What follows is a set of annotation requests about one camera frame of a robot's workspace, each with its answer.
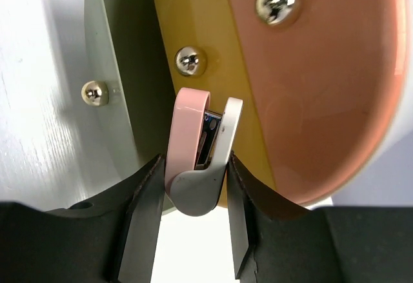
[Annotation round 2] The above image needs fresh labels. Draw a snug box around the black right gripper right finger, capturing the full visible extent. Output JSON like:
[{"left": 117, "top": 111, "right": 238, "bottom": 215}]
[{"left": 227, "top": 155, "right": 412, "bottom": 282}]

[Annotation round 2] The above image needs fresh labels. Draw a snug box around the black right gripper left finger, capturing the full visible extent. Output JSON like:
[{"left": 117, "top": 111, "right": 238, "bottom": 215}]
[{"left": 1, "top": 155, "right": 165, "bottom": 282}]

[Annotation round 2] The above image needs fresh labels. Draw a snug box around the pink white eraser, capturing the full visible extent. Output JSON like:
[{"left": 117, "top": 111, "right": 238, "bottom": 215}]
[{"left": 165, "top": 88, "right": 243, "bottom": 217}]

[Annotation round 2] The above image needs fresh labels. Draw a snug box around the beige orange drawer container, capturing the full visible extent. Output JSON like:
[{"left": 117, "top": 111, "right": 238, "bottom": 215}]
[{"left": 85, "top": 0, "right": 412, "bottom": 205}]

